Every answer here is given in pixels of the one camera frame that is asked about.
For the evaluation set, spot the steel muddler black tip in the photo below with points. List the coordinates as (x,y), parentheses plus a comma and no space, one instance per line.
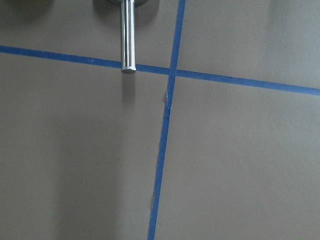
(127,24)

